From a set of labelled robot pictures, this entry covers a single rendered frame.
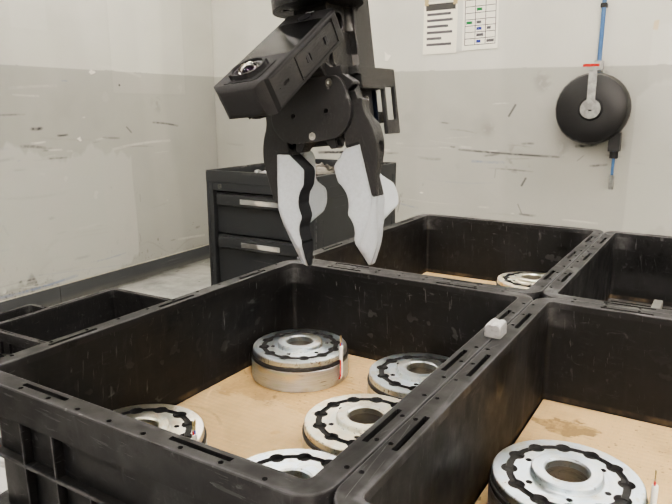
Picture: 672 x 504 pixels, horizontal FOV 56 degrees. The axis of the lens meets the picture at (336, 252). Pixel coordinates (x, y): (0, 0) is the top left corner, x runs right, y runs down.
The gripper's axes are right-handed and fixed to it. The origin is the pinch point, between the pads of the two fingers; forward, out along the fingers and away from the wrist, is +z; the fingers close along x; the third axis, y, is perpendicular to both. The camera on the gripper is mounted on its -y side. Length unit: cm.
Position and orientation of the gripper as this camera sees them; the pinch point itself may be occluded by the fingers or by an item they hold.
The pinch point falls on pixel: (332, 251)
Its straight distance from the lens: 50.5
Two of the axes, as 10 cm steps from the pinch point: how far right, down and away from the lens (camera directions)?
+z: 1.2, 9.8, 1.5
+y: 5.2, -1.9, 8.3
